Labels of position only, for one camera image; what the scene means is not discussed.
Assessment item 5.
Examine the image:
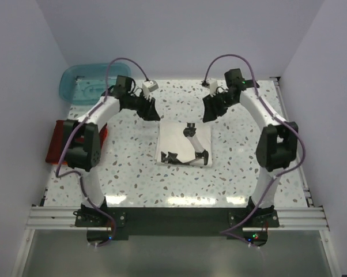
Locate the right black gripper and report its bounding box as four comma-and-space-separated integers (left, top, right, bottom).
202, 92, 237, 123

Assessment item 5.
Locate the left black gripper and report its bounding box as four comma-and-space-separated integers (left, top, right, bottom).
127, 91, 161, 122

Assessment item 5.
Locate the white t shirt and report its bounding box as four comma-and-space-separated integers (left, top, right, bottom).
155, 121, 213, 167

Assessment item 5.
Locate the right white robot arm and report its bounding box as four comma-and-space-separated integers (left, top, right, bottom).
202, 69, 299, 227

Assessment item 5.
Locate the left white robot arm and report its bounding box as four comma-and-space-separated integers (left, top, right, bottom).
56, 76, 160, 226

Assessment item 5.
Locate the teal plastic bin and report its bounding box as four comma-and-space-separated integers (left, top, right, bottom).
59, 62, 131, 106

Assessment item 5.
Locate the folded dark red shirt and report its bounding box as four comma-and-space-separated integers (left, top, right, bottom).
45, 119, 108, 164

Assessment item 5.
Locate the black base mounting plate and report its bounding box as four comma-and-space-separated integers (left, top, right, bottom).
73, 206, 280, 245

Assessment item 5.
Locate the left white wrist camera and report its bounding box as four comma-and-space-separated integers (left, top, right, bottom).
142, 80, 159, 97

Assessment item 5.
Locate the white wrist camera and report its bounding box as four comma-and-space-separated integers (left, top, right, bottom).
201, 78, 218, 96
142, 80, 159, 97

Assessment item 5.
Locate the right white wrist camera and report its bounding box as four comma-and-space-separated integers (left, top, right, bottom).
201, 78, 218, 96

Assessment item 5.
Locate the aluminium extrusion rail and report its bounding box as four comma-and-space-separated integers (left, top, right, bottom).
25, 207, 329, 231

